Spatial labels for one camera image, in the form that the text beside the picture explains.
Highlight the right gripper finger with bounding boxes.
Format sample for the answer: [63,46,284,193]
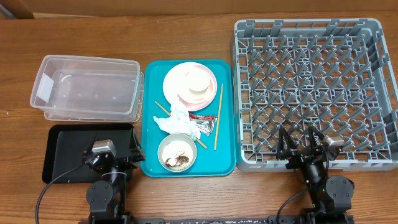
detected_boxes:
[277,126,297,152]
[305,126,325,149]

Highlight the grey round bowl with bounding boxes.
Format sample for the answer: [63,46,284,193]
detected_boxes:
[158,133,197,172]

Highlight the rice and food scraps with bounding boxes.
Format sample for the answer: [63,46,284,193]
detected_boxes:
[161,141,193,171]

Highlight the red silver foil wrapper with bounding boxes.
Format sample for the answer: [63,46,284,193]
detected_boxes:
[189,113,217,136]

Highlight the white napkin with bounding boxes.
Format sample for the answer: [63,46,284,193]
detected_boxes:
[153,97,201,141]

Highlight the pink round plate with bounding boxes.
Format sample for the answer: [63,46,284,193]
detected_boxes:
[178,62,217,111]

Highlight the white plastic cup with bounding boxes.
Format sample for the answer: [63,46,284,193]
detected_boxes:
[185,72,211,94]

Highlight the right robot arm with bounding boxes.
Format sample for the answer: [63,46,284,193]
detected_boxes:
[275,126,354,224]

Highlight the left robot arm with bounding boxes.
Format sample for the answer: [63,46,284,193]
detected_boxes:
[85,140,145,224]

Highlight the clear plastic waste bin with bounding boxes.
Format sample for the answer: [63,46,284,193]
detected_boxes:
[30,55,144,123]

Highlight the black plastic tray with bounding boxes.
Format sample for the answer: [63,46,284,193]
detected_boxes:
[42,123,141,184]

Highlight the grey plastic dish rack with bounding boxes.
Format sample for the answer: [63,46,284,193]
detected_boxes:
[233,18,397,172]

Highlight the teal plastic serving tray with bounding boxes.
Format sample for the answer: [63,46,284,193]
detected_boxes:
[141,59,236,177]

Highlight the right wooden chopstick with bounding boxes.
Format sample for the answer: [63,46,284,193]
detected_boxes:
[214,83,223,151]

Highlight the wooden chopstick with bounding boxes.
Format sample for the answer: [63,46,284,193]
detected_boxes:
[155,101,208,149]
[214,83,223,151]

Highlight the left wooden chopstick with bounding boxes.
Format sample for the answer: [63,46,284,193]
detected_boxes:
[155,101,208,149]

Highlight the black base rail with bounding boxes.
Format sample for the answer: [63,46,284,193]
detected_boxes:
[79,215,355,224]

